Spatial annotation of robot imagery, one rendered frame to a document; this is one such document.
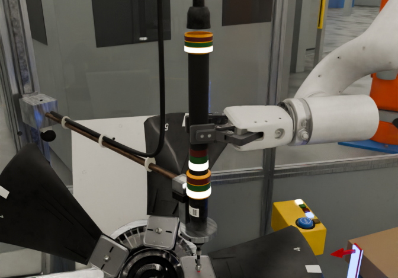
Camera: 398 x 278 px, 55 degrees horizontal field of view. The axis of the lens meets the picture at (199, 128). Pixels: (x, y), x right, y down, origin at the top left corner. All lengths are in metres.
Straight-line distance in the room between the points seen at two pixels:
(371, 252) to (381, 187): 0.70
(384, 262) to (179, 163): 0.67
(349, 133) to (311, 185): 1.01
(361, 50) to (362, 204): 1.23
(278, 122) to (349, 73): 0.21
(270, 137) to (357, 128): 0.16
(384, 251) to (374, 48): 0.70
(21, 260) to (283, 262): 0.57
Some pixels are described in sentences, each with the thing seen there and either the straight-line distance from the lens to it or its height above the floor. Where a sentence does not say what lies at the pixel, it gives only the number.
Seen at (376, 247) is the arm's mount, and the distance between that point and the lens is 1.27.
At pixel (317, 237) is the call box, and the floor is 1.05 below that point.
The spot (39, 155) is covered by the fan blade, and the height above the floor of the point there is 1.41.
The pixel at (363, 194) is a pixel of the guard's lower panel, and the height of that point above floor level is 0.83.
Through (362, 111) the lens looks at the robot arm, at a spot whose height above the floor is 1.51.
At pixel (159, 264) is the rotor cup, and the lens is 0.74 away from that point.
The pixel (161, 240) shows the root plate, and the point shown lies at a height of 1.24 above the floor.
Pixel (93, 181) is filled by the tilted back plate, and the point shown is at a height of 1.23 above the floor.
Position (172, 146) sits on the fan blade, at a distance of 0.84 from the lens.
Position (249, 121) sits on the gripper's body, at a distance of 0.63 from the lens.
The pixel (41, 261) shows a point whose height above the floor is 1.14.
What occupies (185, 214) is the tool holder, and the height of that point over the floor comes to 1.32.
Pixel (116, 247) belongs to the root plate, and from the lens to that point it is 0.78.
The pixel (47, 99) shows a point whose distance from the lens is 1.15.
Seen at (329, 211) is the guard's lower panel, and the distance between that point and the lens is 1.83.
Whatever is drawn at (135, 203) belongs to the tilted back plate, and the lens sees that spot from 1.03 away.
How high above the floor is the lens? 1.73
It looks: 22 degrees down
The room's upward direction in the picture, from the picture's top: straight up
